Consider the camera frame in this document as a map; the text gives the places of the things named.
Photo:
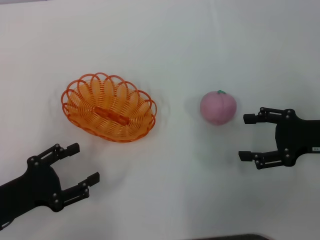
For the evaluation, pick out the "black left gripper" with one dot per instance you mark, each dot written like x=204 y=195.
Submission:
x=30 y=186

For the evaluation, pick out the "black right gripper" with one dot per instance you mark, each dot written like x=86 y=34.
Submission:
x=300 y=135

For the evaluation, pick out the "pink toy peach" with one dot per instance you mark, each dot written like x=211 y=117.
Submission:
x=218 y=110

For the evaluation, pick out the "dark rounded robot base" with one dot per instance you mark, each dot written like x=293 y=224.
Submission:
x=235 y=237

